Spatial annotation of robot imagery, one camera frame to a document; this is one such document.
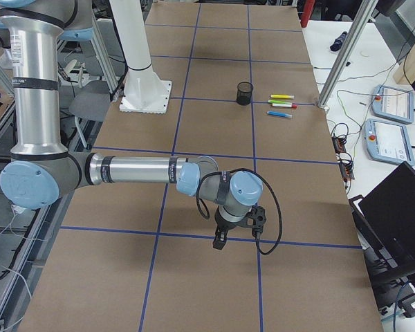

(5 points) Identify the far teach pendant tablet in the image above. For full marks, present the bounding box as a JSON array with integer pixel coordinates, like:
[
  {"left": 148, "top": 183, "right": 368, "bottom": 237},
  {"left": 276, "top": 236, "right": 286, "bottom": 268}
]
[{"left": 371, "top": 84, "right": 414, "bottom": 125}]

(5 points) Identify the grey office chair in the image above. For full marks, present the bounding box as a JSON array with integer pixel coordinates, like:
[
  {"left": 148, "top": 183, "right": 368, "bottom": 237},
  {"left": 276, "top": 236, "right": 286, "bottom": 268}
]
[{"left": 68, "top": 60, "right": 111, "bottom": 149}]

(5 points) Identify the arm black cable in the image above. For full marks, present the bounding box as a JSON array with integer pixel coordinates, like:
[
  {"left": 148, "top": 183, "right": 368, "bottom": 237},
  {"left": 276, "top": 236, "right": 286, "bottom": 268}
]
[{"left": 195, "top": 168, "right": 283, "bottom": 257}]

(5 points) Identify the grey usb hub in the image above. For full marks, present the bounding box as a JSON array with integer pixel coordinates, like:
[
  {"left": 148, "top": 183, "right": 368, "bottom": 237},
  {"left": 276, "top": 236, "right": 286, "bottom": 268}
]
[
  {"left": 338, "top": 160, "right": 355, "bottom": 182},
  {"left": 331, "top": 136, "right": 347, "bottom": 154}
]

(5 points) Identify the green highlighter pen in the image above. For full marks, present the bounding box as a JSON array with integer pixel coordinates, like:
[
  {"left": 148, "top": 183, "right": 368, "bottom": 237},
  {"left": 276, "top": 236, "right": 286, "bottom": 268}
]
[{"left": 268, "top": 100, "right": 293, "bottom": 105}]

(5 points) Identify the aluminium frame post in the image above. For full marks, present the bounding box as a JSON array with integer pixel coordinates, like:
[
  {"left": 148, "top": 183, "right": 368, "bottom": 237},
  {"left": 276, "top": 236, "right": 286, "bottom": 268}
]
[{"left": 317, "top": 0, "right": 378, "bottom": 109}]

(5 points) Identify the folded blue umbrella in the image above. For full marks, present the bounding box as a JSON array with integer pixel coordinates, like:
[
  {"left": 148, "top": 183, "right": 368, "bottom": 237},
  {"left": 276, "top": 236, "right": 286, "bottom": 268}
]
[{"left": 329, "top": 31, "right": 348, "bottom": 52}]

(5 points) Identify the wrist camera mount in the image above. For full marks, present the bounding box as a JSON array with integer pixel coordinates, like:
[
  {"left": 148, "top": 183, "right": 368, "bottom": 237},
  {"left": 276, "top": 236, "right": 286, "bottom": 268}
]
[{"left": 244, "top": 206, "right": 266, "bottom": 240}]

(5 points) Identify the white marker with red cap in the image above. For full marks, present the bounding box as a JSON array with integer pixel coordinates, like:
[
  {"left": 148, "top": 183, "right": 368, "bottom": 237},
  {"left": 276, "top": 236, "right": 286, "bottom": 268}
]
[{"left": 271, "top": 103, "right": 297, "bottom": 109}]

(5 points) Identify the yellow highlighter pen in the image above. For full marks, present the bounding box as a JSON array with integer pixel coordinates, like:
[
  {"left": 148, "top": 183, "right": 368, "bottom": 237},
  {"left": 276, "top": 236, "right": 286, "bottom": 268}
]
[{"left": 270, "top": 94, "right": 295, "bottom": 100}]

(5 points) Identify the black laptop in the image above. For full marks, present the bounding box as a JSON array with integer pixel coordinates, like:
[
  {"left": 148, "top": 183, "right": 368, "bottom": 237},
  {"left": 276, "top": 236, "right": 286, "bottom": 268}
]
[{"left": 349, "top": 160, "right": 415, "bottom": 288}]

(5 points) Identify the teach pendant tablet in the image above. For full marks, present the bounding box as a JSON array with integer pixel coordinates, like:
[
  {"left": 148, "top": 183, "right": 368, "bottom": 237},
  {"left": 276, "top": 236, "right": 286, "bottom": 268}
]
[
  {"left": 363, "top": 118, "right": 415, "bottom": 166},
  {"left": 371, "top": 84, "right": 414, "bottom": 125}
]

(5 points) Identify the near teach pendant tablet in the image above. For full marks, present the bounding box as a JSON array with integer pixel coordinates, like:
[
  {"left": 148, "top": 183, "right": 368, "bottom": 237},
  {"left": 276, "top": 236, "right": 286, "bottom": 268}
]
[{"left": 363, "top": 118, "right": 415, "bottom": 166}]

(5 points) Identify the black mesh pen cup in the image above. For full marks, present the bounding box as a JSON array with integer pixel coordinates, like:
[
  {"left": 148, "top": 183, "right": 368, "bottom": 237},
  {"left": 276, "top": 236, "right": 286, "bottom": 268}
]
[{"left": 236, "top": 82, "right": 253, "bottom": 106}]

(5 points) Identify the blue highlighter pen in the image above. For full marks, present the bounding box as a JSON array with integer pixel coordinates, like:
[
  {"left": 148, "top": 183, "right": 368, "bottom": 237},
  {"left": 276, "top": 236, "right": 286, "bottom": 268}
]
[{"left": 266, "top": 111, "right": 293, "bottom": 119}]

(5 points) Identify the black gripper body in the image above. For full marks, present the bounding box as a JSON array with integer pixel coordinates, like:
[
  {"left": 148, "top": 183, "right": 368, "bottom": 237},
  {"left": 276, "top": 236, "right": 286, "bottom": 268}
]
[{"left": 212, "top": 210, "right": 244, "bottom": 250}]

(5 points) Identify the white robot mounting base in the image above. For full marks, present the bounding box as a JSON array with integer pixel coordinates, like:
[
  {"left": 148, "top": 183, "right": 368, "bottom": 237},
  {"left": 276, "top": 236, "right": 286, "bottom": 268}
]
[{"left": 110, "top": 0, "right": 172, "bottom": 114}]

